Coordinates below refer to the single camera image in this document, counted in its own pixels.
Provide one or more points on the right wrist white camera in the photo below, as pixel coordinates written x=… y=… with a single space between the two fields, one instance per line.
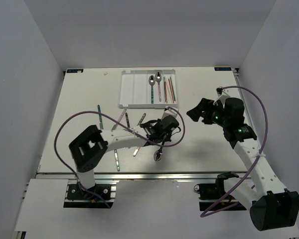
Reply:
x=222 y=95

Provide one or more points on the pink handled knife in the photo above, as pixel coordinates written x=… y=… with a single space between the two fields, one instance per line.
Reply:
x=119 y=119

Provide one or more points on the left blue corner sticker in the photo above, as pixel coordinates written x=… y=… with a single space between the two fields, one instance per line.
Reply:
x=74 y=71

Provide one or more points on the green handled spoon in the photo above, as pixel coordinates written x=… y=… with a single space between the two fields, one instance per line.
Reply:
x=152 y=83

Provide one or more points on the dark handled fork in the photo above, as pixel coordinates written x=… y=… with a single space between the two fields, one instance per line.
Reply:
x=127 y=119

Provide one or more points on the pink handled fork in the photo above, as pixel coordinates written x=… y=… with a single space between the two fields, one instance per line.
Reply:
x=136 y=151

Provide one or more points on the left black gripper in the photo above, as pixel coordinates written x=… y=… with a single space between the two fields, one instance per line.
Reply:
x=168 y=137

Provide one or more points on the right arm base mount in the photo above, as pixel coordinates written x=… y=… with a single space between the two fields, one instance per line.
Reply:
x=214 y=194

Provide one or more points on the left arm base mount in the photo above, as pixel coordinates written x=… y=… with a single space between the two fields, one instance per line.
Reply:
x=102 y=197

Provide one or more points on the pink handled spoon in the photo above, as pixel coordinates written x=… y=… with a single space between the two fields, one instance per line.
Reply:
x=158 y=80

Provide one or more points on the green handled fork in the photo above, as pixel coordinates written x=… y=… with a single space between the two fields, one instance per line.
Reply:
x=117 y=160

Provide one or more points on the wrist white camera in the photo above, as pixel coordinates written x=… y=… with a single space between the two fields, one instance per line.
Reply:
x=169 y=111
x=222 y=95

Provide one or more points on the dark handled knife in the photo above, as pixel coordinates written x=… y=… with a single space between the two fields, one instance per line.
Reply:
x=141 y=119

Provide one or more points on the right blue corner sticker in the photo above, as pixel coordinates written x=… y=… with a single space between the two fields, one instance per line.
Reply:
x=222 y=69

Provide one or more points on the blue corner sticker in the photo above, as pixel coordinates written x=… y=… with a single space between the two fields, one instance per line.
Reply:
x=222 y=69
x=74 y=71

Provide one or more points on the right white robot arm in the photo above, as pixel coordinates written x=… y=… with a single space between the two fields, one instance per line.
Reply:
x=270 y=204

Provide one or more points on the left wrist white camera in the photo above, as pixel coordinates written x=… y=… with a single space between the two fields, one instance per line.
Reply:
x=169 y=111

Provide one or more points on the dark handled spoon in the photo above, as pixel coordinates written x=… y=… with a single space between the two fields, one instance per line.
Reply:
x=158 y=154

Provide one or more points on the green handled knife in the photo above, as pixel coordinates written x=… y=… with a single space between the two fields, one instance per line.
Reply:
x=100 y=117

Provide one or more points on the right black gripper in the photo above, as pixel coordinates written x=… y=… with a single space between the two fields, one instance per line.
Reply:
x=206 y=106

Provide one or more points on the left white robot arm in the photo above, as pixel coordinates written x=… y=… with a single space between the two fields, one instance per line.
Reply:
x=88 y=148

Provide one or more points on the white divided utensil tray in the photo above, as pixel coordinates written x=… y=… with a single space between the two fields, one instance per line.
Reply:
x=135 y=89

